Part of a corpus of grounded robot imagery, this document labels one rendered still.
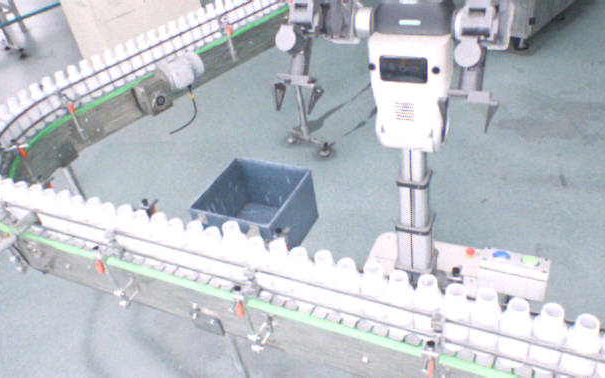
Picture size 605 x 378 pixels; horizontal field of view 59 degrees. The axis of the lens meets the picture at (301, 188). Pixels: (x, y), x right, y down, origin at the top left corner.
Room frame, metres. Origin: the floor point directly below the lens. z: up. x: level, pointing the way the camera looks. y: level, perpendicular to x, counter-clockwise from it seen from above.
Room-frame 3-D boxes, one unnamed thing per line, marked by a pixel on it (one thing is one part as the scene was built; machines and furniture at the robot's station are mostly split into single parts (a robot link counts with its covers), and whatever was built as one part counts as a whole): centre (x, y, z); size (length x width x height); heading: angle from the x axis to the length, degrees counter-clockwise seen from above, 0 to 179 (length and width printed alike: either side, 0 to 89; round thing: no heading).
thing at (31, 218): (1.33, 0.88, 0.96); 0.23 x 0.10 x 0.27; 148
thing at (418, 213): (1.50, -0.40, 0.65); 0.11 x 0.11 x 0.40; 59
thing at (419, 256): (1.50, -0.40, 0.45); 0.13 x 0.13 x 0.40; 59
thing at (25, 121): (2.07, 1.08, 1.08); 0.06 x 0.06 x 0.17
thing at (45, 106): (2.17, 1.02, 1.08); 0.06 x 0.06 x 0.17
